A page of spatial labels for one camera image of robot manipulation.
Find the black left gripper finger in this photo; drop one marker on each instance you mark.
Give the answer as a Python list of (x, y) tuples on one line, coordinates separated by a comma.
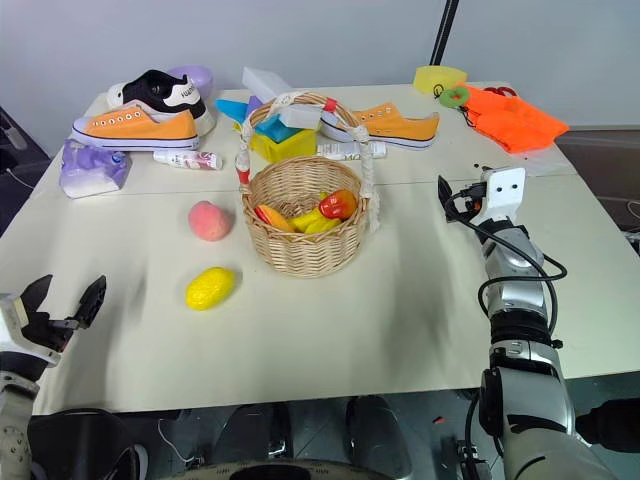
[(36, 297), (92, 302)]

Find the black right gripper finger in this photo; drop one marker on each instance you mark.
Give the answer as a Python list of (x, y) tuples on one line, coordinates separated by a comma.
[(444, 194)]

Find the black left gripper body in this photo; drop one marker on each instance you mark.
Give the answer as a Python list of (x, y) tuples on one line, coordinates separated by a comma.
[(46, 334)]

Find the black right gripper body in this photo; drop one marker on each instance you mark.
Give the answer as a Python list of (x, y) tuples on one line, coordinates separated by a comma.
[(470, 197)]

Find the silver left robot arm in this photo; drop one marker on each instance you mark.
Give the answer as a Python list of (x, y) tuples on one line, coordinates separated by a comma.
[(15, 435)]

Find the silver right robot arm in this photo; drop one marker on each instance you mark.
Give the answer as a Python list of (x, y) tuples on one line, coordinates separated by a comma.
[(530, 380)]

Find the orange-red toy mango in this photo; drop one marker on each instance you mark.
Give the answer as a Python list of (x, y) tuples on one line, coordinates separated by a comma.
[(274, 216)]

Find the orange canvas sneaker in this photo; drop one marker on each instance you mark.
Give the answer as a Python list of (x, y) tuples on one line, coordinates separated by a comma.
[(132, 127), (395, 125)]

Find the orange safety vest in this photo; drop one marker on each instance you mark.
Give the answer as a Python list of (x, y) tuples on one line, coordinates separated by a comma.
[(515, 120)]

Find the red yellow toy apple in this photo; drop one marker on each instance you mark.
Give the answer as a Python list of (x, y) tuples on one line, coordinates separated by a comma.
[(337, 204)]

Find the white tube with dark print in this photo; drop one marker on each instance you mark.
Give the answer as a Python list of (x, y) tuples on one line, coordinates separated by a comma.
[(345, 150)]

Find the dark rounded shape large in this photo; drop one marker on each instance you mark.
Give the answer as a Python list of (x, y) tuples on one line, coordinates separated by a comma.
[(80, 442)]

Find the yellow round container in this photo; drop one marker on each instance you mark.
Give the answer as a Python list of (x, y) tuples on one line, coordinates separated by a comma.
[(440, 76)]

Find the yellow toy lemon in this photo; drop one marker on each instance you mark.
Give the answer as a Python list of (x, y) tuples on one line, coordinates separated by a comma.
[(210, 289)]

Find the purple tissue pack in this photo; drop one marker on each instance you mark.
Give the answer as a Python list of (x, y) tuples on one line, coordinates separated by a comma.
[(92, 170)]

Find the yellow toy banana bunch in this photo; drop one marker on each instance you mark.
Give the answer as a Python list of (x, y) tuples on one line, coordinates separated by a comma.
[(312, 221)]

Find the pink toy peach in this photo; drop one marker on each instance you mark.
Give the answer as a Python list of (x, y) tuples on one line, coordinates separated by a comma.
[(211, 221)]

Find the dark chair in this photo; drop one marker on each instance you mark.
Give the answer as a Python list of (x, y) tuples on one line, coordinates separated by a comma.
[(15, 150)]

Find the black stand pole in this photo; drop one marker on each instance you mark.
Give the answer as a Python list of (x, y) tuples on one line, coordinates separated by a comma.
[(442, 35)]

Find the white foam block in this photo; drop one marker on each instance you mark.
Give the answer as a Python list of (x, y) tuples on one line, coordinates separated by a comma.
[(302, 116)]

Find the yellow open box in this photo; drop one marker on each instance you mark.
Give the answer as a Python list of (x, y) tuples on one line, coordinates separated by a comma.
[(287, 146)]

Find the white tube with pink print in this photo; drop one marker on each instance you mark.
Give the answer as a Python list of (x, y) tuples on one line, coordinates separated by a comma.
[(187, 160)]

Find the blue block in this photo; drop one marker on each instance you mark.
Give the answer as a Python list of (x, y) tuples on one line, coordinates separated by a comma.
[(275, 127)]

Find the purple block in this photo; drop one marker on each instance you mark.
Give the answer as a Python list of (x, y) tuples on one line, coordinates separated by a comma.
[(254, 105)]

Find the long white box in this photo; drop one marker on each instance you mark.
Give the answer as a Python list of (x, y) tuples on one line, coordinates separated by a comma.
[(265, 82)]

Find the black and white sneaker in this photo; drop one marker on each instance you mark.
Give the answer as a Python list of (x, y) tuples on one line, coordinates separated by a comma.
[(160, 95)]

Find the blue pointed toy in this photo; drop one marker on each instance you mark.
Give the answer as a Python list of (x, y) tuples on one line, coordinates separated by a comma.
[(231, 109)]

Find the purple plastic bowl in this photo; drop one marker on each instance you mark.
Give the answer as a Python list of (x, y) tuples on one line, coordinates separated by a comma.
[(197, 75)]

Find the dark block by table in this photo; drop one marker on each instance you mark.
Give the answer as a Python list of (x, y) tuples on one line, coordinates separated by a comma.
[(610, 415)]

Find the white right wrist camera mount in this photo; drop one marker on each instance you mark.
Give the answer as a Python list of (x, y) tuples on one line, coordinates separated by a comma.
[(506, 192)]

